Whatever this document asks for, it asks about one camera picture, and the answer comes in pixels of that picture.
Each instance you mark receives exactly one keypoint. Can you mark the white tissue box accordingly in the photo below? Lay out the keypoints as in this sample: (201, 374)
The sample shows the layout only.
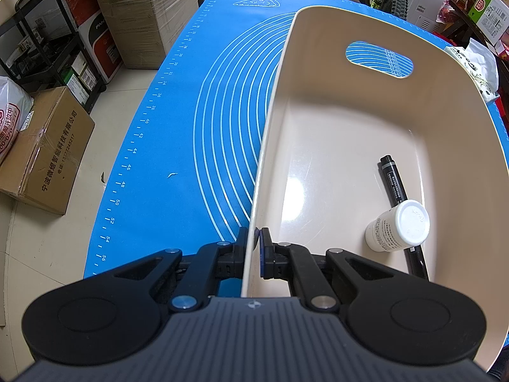
(480, 63)

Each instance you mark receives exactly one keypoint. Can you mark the blue silicone baking mat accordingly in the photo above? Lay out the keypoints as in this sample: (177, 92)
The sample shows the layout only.
(186, 172)

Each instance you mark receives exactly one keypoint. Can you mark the red white appliance box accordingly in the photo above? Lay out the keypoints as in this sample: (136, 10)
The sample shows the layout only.
(95, 34)

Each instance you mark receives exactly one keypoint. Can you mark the white pill bottle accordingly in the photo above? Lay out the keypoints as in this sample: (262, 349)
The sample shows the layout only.
(405, 226)

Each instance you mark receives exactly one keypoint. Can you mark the black metal shelf rack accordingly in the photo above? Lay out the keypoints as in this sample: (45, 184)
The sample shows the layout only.
(51, 52)

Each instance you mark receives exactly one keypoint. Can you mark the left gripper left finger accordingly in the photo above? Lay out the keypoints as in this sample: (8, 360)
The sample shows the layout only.
(203, 272)

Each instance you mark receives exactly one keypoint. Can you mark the cardboard box on floor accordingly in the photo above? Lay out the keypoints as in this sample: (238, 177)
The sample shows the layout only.
(42, 165)

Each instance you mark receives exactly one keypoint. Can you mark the black marker pen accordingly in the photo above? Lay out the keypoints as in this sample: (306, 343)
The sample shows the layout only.
(397, 194)

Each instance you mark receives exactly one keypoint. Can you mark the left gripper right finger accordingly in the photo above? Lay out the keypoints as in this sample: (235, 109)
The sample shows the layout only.
(301, 270)

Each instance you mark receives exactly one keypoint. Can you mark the beige plastic storage bin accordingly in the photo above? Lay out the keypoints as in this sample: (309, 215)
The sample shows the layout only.
(352, 88)

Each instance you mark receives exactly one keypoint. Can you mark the green white product box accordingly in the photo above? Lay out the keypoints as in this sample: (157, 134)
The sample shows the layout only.
(491, 17)

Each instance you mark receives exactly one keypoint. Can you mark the white red plastic bag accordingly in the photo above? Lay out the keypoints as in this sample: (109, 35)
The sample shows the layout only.
(15, 106)

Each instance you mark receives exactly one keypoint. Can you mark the stacked cardboard boxes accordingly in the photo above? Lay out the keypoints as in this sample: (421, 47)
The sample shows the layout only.
(145, 30)

